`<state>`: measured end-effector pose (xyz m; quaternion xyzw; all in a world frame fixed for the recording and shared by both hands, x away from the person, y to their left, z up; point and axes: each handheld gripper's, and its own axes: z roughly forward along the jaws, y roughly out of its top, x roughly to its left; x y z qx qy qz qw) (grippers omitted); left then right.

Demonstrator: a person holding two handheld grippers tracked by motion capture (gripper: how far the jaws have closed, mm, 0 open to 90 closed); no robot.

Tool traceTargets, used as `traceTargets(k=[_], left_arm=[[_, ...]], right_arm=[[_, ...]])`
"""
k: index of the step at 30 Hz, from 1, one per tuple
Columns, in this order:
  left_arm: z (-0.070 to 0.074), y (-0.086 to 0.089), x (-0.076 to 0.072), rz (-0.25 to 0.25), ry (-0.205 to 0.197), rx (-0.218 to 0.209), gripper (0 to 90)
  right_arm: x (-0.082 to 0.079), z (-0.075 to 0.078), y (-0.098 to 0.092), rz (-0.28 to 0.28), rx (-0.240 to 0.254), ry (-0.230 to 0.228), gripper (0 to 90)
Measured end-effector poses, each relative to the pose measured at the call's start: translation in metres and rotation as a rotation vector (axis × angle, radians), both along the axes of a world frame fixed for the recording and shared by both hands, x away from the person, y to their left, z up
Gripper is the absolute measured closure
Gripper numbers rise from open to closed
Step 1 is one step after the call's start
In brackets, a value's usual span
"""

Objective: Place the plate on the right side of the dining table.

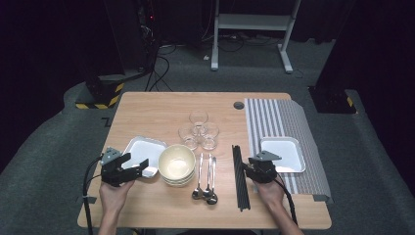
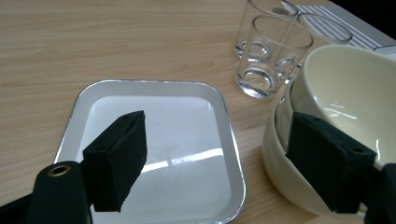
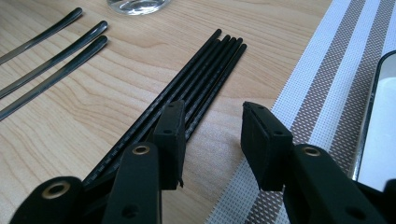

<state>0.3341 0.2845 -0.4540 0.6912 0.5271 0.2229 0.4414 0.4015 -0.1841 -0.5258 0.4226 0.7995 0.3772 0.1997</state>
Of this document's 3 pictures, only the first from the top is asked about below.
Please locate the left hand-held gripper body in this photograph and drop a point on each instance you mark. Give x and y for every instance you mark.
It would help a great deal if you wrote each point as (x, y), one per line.
(112, 174)

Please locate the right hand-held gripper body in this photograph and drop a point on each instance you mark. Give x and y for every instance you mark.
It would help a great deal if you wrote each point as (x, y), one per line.
(264, 171)

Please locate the bundle of black chopsticks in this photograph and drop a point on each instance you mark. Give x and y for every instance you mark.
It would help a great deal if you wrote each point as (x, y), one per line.
(241, 192)

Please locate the white square tray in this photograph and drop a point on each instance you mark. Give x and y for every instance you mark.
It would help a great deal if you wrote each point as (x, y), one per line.
(287, 153)
(147, 150)

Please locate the person's right hand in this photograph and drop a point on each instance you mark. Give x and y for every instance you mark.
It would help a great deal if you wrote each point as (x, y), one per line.
(270, 194)

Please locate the person's left hand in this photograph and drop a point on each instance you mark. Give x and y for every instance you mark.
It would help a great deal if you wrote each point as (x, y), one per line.
(112, 199)

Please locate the clear glass cup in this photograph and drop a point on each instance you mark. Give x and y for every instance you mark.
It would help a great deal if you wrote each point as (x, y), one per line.
(199, 116)
(187, 140)
(210, 142)

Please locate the grey striped placemat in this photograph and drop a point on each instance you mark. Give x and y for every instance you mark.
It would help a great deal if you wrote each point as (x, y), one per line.
(277, 120)

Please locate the grey round table grommet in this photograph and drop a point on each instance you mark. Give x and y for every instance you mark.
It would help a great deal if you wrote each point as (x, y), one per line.
(239, 105)

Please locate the black stand with hazard stripes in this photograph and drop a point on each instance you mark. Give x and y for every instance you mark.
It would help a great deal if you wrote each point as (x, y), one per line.
(104, 94)
(332, 101)

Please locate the white plug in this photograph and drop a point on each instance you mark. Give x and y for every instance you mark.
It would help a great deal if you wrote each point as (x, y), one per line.
(206, 57)

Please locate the black equipment tower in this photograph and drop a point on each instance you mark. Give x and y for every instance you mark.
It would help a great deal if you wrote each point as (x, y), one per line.
(147, 32)

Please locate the white metal desk frame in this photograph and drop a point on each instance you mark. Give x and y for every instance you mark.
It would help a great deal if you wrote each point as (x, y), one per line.
(251, 22)

